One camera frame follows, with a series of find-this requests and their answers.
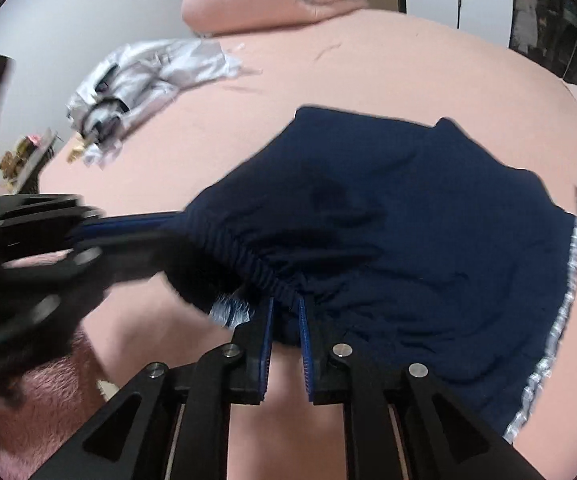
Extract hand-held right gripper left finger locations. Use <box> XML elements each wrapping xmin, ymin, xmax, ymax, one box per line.
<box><xmin>28</xmin><ymin>296</ymin><xmax>276</xmax><ymax>480</ymax></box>

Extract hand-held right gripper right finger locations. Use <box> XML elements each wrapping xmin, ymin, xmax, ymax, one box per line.
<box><xmin>297</xmin><ymin>296</ymin><xmax>540</xmax><ymax>480</ymax></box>

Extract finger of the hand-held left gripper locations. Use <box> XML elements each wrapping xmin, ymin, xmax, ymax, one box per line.
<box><xmin>0</xmin><ymin>244</ymin><xmax>194</xmax><ymax>357</ymax></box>
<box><xmin>0</xmin><ymin>194</ymin><xmax>186</xmax><ymax>247</ymax></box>

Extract navy blue shorts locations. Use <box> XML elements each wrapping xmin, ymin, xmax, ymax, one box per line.
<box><xmin>161</xmin><ymin>105</ymin><xmax>577</xmax><ymax>433</ymax></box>

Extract shelf with small trinkets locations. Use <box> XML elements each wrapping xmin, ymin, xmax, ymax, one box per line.
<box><xmin>0</xmin><ymin>129</ymin><xmax>65</xmax><ymax>196</ymax></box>

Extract white grey crumpled garment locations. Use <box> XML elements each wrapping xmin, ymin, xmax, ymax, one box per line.
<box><xmin>65</xmin><ymin>39</ymin><xmax>243</xmax><ymax>170</ymax></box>

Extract pink fluffy cloth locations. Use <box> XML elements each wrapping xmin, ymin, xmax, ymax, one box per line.
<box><xmin>0</xmin><ymin>331</ymin><xmax>114</xmax><ymax>480</ymax></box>

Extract pink bed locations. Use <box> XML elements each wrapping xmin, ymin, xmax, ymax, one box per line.
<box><xmin>38</xmin><ymin>10</ymin><xmax>577</xmax><ymax>480</ymax></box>

